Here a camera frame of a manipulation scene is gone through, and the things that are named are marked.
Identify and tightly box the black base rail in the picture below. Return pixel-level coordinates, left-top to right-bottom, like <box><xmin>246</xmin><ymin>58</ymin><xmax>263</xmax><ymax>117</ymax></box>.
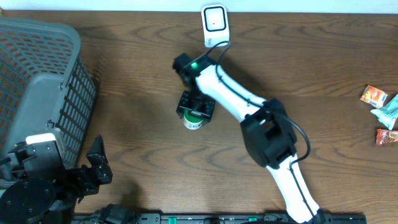
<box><xmin>71</xmin><ymin>203</ymin><xmax>368</xmax><ymax>224</ymax></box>

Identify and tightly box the mint green wipes pack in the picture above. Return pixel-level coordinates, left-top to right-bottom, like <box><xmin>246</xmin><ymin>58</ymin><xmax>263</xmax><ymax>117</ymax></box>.
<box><xmin>371</xmin><ymin>95</ymin><xmax>398</xmax><ymax>130</ymax></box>

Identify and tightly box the small orange carton box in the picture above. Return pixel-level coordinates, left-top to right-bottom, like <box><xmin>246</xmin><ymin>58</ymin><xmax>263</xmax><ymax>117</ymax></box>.
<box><xmin>360</xmin><ymin>85</ymin><xmax>388</xmax><ymax>108</ymax></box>

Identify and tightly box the white black barcode scanner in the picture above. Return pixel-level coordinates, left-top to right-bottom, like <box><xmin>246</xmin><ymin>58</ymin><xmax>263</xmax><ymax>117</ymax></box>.
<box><xmin>201</xmin><ymin>4</ymin><xmax>230</xmax><ymax>48</ymax></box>

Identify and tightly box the green lid jar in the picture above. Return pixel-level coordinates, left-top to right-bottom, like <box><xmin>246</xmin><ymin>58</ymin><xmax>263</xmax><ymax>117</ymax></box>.
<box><xmin>183</xmin><ymin>110</ymin><xmax>203</xmax><ymax>130</ymax></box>

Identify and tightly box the red brown chocolate bar wrapper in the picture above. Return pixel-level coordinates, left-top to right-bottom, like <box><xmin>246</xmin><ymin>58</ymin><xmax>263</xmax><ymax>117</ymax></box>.
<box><xmin>376</xmin><ymin>129</ymin><xmax>398</xmax><ymax>146</ymax></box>

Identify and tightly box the dark grey plastic basket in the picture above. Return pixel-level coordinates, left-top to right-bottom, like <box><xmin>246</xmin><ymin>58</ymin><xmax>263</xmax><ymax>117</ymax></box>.
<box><xmin>1</xmin><ymin>16</ymin><xmax>97</xmax><ymax>180</ymax></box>

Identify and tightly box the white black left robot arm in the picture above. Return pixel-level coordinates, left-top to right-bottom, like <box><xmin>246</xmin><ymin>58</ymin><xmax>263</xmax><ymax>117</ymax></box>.
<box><xmin>1</xmin><ymin>136</ymin><xmax>113</xmax><ymax>223</ymax></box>

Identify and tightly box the black cable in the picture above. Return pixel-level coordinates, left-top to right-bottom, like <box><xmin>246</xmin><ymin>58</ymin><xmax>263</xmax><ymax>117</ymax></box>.
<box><xmin>205</xmin><ymin>40</ymin><xmax>315</xmax><ymax>218</ymax></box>

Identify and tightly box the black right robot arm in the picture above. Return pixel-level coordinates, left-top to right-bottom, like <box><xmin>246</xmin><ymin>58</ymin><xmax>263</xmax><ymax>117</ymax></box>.
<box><xmin>172</xmin><ymin>54</ymin><xmax>326</xmax><ymax>223</ymax></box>

